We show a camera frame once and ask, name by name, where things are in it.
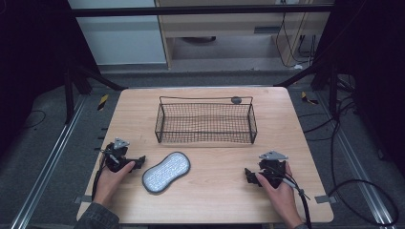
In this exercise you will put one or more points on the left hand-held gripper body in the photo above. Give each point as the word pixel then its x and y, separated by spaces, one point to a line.
pixel 114 157

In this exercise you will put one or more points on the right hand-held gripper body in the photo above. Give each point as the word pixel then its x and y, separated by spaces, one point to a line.
pixel 272 168

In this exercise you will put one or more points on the grey oval scrubbing pad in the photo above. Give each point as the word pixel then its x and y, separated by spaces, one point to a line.
pixel 165 172

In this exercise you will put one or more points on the person's left hand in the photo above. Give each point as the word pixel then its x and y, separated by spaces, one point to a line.
pixel 110 186

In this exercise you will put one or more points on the person's right hand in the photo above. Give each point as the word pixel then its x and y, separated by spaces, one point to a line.
pixel 283 200

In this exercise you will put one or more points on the grey tape piece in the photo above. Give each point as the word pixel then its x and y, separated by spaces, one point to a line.
pixel 325 199
pixel 83 199

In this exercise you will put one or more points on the yellow black striped tape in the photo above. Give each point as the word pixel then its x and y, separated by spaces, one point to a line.
pixel 102 102
pixel 307 98

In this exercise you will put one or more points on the black metal stand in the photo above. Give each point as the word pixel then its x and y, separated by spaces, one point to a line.
pixel 332 92
pixel 68 95

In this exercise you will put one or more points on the white cabinet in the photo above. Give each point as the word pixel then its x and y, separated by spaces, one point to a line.
pixel 121 38

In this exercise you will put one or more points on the black curtain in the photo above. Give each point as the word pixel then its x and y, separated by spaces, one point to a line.
pixel 375 63
pixel 31 57

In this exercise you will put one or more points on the aluminium floor rail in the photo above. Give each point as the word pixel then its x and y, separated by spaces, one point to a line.
pixel 359 171
pixel 47 162

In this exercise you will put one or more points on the black horizontal frame bar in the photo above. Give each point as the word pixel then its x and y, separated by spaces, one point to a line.
pixel 191 10

